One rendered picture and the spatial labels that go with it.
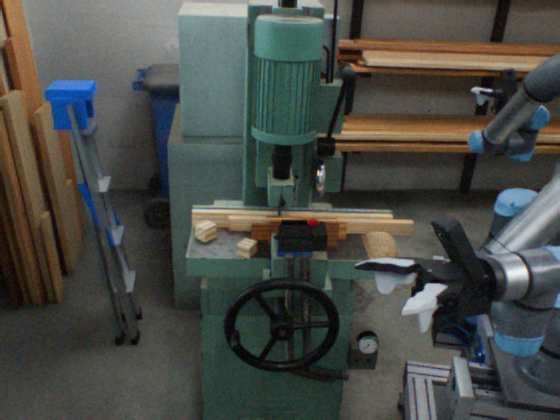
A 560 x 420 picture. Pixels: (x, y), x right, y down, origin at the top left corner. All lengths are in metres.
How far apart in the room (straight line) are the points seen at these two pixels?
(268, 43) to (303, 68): 0.10
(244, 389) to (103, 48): 2.63
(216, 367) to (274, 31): 0.98
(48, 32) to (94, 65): 0.33
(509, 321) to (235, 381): 0.98
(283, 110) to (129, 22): 2.46
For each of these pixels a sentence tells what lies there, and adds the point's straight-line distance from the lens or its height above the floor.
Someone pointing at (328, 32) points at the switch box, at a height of 1.44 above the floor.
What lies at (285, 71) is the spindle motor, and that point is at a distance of 1.37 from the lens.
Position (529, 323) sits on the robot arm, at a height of 1.14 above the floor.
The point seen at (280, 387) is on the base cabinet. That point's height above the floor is 0.44.
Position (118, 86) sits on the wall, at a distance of 3.85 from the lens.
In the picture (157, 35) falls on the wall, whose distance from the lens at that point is 3.74.
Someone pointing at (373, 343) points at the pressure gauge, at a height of 0.66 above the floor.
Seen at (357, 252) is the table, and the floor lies 0.90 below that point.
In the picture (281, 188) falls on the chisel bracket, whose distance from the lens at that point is 1.51.
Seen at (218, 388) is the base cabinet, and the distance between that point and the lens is 1.77.
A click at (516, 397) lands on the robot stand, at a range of 1.34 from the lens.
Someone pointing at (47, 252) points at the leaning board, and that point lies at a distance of 2.80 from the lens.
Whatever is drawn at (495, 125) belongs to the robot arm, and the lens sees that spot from 1.81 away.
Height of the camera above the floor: 1.67
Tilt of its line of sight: 26 degrees down
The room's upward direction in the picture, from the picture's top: 3 degrees clockwise
